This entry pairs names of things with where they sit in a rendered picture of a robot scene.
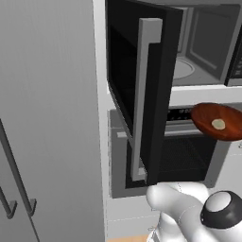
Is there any black microwave door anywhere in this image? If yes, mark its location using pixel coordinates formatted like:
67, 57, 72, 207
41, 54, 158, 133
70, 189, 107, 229
105, 0, 184, 186

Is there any white microwave turntable plate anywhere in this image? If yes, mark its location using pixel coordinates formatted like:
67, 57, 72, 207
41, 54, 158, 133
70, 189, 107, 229
172, 58, 197, 80

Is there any pale garlic bulb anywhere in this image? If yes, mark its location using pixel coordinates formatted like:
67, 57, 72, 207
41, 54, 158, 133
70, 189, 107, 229
211, 118, 227, 131

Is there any brown wooden bowl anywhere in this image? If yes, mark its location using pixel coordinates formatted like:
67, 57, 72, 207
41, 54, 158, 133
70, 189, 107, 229
190, 102, 242, 142

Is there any grey microwave oven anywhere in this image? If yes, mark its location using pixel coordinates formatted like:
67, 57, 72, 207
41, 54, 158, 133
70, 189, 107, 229
171, 0, 242, 88

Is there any grey fridge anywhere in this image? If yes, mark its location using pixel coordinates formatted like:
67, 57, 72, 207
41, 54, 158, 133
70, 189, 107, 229
0, 0, 107, 242

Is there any grey built-in oven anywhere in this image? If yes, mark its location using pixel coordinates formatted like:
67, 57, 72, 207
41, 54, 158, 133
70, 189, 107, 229
108, 105, 242, 199

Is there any silver microwave door handle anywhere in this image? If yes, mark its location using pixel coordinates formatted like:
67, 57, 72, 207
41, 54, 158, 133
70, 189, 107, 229
130, 17, 164, 182

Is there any white cabinet frame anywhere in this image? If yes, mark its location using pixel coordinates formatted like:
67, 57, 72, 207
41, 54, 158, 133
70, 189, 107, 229
92, 0, 242, 242

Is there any silver oven handle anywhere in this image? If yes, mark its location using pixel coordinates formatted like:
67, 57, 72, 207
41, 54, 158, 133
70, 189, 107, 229
116, 120, 203, 140

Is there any long dark grey fridge handle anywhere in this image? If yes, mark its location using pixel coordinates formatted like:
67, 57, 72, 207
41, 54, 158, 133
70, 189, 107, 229
0, 118, 38, 218

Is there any short dark grey fridge handle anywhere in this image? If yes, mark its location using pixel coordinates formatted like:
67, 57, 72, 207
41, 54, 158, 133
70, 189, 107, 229
0, 185, 19, 220

